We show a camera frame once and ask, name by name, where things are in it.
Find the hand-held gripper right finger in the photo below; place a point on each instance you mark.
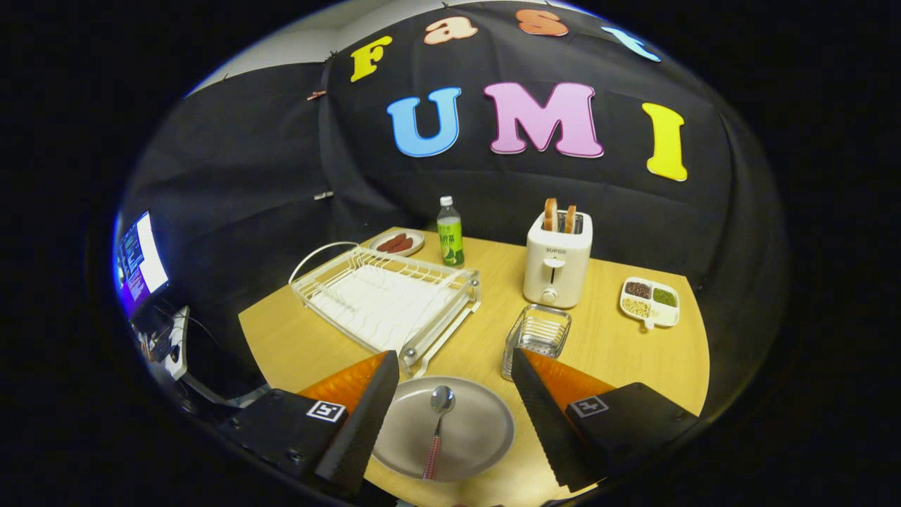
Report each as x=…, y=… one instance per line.
x=542, y=415

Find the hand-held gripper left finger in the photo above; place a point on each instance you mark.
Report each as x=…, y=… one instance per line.
x=362, y=422

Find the grey round plate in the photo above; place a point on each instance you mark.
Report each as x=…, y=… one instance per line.
x=479, y=422

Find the white divided dish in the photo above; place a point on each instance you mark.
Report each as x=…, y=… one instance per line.
x=667, y=317

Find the small beige plate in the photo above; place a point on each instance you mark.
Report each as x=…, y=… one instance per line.
x=418, y=239

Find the white toaster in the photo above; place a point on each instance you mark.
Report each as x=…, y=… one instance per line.
x=556, y=274

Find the pile of yellow beans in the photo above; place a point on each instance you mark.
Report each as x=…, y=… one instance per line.
x=636, y=308

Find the pile of dark beans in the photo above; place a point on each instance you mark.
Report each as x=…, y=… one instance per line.
x=638, y=289

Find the pile of green beans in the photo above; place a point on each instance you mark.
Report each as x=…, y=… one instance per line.
x=664, y=296

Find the red meat piece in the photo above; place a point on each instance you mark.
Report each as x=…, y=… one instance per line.
x=402, y=246
x=391, y=242

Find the green label drink bottle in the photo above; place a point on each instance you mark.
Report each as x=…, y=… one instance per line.
x=450, y=243

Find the toast slice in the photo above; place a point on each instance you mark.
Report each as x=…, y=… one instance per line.
x=569, y=220
x=550, y=215

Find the white device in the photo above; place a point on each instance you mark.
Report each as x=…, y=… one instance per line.
x=179, y=345

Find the black backdrop cloth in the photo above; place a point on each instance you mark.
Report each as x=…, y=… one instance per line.
x=563, y=190

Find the computer monitor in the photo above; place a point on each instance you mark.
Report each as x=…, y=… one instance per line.
x=141, y=260

